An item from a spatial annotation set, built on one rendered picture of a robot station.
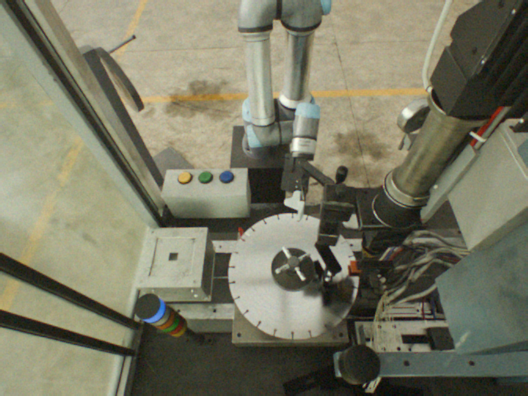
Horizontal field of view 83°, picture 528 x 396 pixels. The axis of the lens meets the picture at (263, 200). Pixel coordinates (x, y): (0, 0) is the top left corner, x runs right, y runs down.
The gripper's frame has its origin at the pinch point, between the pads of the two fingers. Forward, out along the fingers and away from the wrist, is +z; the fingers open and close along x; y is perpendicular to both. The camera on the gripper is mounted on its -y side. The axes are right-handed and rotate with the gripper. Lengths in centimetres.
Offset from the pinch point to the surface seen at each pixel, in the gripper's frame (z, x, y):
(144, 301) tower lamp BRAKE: 16, 42, 25
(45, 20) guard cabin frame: -31, 46, 49
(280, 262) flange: 10.4, 15.3, 3.8
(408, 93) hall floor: -111, -175, -74
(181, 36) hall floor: -166, -207, 152
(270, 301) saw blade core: 19.3, 19.6, 4.6
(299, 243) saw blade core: 5.6, 11.0, -0.6
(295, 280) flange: 13.8, 17.4, -0.6
